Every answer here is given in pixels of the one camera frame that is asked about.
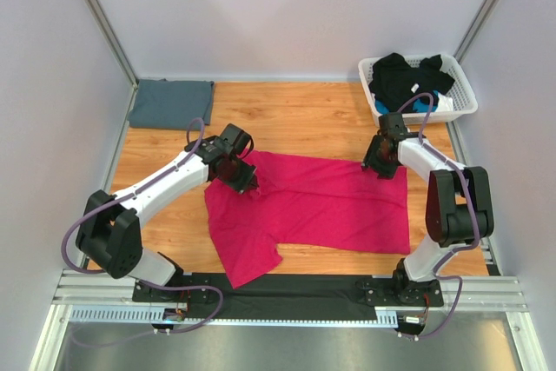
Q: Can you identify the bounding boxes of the white cloth in basket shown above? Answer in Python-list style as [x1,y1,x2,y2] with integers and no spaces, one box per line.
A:
[434,93,454,113]

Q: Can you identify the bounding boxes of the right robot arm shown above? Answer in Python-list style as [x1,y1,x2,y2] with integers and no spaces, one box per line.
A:
[361,113,494,306]

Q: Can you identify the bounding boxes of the left aluminium corner post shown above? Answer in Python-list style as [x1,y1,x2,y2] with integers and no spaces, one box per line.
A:
[84,0,138,89]

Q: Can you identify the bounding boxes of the folded grey-blue t shirt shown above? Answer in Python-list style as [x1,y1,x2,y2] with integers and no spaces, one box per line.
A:
[128,79,215,130]

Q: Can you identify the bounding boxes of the right aluminium corner post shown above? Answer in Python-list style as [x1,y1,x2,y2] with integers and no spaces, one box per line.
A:
[453,0,499,62]

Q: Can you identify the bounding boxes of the aluminium frame rail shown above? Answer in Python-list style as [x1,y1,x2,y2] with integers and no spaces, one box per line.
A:
[53,270,528,312]

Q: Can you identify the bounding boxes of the blue t shirt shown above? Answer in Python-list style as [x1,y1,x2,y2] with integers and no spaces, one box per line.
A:
[374,100,428,114]

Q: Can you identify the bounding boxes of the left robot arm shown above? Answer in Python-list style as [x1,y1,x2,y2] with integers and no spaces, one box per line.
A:
[73,123,258,302]

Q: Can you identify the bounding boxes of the black t shirt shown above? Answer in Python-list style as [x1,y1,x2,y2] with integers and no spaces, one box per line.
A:
[368,53,455,112]

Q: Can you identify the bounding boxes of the white plastic laundry basket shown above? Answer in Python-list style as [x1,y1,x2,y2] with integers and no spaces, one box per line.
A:
[358,54,478,126]

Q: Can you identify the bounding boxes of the white slotted cable duct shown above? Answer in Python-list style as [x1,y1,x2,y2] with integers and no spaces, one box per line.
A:
[69,306,427,329]

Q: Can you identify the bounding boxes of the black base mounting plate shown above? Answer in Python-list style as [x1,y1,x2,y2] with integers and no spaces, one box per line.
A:
[132,273,445,322]

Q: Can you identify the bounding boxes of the aluminium corner post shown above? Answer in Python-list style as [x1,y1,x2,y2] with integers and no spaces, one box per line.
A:
[453,0,499,62]
[84,0,138,89]

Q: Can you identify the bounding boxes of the pink t shirt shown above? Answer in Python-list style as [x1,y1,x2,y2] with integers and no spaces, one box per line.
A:
[204,151,410,288]

